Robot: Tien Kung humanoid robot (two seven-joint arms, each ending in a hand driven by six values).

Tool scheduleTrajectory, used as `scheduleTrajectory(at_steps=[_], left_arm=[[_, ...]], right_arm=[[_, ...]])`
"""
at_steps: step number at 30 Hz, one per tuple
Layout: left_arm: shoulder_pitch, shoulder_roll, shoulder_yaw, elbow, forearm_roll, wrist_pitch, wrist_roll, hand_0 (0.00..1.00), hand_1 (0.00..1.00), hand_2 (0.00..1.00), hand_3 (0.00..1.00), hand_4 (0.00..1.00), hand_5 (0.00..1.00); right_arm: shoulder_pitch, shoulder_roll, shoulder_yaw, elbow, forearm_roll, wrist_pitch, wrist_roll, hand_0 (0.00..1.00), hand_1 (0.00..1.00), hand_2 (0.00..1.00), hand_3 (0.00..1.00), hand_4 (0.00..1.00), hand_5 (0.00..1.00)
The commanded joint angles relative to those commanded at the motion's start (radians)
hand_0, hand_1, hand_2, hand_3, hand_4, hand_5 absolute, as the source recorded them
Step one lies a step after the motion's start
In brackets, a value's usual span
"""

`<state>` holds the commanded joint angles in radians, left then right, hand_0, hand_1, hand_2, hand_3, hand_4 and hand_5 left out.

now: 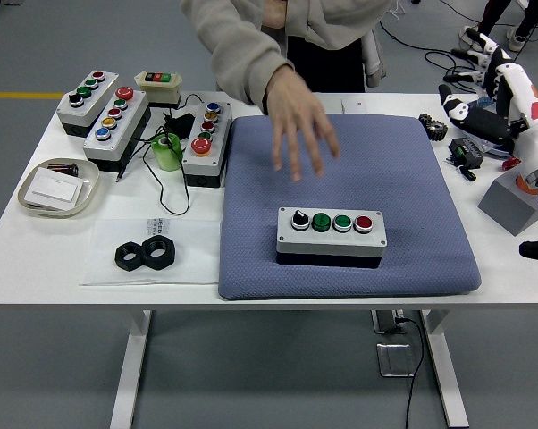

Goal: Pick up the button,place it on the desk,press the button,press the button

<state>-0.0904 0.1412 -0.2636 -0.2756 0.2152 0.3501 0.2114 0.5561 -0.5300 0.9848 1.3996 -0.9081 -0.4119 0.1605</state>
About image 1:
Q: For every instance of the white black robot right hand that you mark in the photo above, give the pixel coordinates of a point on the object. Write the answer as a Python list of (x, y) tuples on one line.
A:
[(532, 129)]

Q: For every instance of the person's right hand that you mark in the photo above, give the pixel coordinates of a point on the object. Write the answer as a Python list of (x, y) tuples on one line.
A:
[(296, 116)]

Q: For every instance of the grey four-button control box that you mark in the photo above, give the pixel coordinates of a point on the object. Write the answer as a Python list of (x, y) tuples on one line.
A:
[(322, 243)]

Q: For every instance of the person's right forearm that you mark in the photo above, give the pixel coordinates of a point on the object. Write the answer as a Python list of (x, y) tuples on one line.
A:
[(242, 58)]

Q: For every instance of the grey five-button emergency-stop box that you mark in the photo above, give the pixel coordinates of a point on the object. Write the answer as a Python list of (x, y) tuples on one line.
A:
[(197, 167)]

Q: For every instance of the long grey five-button box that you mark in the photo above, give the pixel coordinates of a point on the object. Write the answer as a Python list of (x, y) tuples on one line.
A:
[(131, 118)]

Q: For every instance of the small red clip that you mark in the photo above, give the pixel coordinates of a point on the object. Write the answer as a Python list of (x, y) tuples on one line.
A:
[(510, 164)]

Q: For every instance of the person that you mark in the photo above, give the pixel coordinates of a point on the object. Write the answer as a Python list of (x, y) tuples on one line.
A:
[(519, 22), (331, 58)]

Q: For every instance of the black module green terminals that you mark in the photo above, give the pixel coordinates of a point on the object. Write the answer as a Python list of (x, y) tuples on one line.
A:
[(465, 154)]

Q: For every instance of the grey wedge block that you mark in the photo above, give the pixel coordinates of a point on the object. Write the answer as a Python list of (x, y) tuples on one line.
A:
[(510, 205)]

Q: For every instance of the black metal gear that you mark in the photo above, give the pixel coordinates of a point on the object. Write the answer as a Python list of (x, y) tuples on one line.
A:
[(436, 132)]

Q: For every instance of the black power adapter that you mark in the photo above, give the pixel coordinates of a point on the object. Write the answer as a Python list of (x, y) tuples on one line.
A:
[(182, 123)]

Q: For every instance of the blue-grey padded mat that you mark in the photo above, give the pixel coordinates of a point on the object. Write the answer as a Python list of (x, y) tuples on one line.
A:
[(385, 187)]

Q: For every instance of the green tape roll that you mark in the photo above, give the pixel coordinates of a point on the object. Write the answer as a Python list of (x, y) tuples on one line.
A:
[(168, 156)]

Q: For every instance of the clear plastic bag with label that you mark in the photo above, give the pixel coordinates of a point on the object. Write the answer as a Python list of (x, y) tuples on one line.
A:
[(193, 250)]

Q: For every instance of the black hex nut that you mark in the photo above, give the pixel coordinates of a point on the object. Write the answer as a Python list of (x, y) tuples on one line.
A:
[(119, 261), (168, 257)]

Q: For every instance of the grey control box black knob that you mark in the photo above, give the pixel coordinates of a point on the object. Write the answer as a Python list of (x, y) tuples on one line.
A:
[(104, 95)]

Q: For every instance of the cream shallow tray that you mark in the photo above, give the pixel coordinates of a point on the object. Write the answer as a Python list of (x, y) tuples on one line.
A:
[(91, 179)]

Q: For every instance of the grey under-table power box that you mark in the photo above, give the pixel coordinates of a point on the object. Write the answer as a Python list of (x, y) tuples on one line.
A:
[(385, 322)]

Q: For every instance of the dark brown small block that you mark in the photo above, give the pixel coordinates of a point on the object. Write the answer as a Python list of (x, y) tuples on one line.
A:
[(65, 170)]

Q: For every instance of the metal floor socket plate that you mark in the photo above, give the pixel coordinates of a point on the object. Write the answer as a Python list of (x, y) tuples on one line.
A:
[(394, 359)]

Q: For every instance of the white table leg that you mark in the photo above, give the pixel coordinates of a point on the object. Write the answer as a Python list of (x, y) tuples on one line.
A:
[(128, 380), (450, 380)]

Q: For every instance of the cream three-button switch box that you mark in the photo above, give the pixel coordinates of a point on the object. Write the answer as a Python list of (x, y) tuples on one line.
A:
[(162, 94)]

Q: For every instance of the white wall switch plate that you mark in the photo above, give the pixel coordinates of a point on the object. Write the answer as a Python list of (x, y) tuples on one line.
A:
[(54, 187)]

